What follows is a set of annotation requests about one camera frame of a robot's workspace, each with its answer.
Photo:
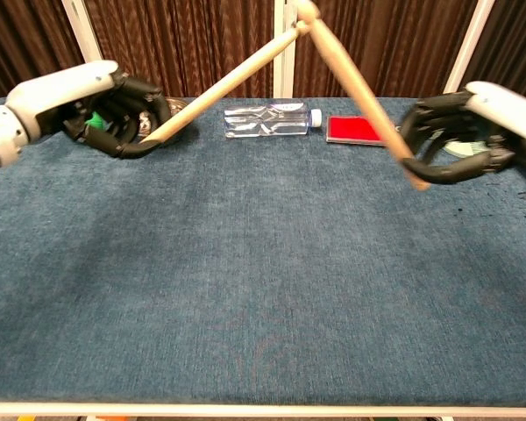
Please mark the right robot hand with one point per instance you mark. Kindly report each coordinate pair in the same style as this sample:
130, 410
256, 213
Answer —
473, 136

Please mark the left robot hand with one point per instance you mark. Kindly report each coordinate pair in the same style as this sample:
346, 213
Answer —
92, 109

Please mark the plain wooden drumstick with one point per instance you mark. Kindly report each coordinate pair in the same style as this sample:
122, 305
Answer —
359, 87

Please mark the green ball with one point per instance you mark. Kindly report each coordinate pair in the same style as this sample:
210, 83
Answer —
97, 120

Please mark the light green hand brush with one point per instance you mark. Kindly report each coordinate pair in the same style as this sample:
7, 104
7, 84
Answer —
464, 150

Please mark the stainless steel bowl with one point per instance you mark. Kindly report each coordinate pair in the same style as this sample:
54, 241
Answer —
175, 115

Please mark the red lint brush pad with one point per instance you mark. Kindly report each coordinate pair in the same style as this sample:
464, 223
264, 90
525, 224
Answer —
355, 130

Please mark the brown curtain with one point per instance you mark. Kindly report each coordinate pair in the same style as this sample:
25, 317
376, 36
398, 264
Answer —
193, 44

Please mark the clear plastic water bottle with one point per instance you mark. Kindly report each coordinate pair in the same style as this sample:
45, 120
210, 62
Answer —
267, 123

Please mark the blue table cloth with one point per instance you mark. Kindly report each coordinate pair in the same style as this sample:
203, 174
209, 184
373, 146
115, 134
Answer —
263, 285

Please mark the white screen frame post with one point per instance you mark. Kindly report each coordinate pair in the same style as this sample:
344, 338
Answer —
285, 66
81, 30
467, 48

